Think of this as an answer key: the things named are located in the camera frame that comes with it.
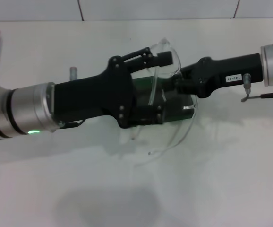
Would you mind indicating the green glasses case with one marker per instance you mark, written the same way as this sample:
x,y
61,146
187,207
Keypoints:
x,y
179,108

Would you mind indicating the clear white glasses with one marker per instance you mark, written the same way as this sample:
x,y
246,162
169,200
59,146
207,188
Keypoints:
x,y
174,71

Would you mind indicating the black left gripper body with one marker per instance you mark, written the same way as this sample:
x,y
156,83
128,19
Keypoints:
x,y
91,97

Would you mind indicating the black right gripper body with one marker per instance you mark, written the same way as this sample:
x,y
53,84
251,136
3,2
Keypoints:
x,y
235,68

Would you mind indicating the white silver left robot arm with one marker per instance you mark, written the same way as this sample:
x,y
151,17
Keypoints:
x,y
25,108

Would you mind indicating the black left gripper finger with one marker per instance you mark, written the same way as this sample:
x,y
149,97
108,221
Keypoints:
x,y
150,60
148,116

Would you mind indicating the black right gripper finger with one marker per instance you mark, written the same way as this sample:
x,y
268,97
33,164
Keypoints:
x,y
189,72
186,86

